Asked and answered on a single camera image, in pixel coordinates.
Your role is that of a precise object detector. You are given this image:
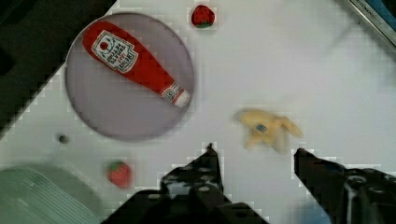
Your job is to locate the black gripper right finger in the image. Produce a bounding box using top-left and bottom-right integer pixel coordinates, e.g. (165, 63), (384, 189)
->
(293, 148), (396, 224)

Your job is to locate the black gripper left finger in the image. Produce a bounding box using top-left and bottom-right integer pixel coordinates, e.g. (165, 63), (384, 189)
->
(161, 143), (224, 198)

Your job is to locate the yellow plush banana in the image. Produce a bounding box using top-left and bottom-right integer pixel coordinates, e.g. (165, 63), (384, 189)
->
(235, 108), (304, 155)

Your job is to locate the light red plush strawberry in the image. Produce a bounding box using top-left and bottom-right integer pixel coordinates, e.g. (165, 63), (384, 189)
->
(106, 161), (132, 189)

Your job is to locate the dark red plush strawberry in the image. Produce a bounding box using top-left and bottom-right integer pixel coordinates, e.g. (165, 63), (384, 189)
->
(191, 5), (216, 28)

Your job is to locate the red plush ketchup bottle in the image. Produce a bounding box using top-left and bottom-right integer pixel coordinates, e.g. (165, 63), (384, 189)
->
(82, 21), (191, 107)

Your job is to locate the green perforated colander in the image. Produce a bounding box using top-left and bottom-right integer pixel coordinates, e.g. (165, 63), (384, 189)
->
(0, 164), (103, 224)

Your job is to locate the silver toaster oven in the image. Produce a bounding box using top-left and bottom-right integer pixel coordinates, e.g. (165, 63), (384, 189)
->
(345, 0), (396, 49)

